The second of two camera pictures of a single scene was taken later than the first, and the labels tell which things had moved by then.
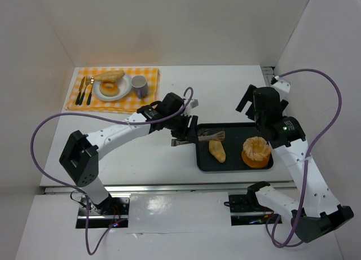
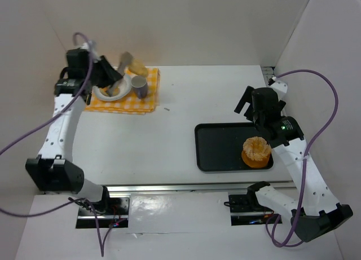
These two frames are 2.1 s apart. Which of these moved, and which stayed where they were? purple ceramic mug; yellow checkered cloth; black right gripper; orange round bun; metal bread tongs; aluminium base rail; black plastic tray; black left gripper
Moved: black left gripper; metal bread tongs
Stayed: aluminium base rail; black right gripper; black plastic tray; purple ceramic mug; yellow checkered cloth; orange round bun
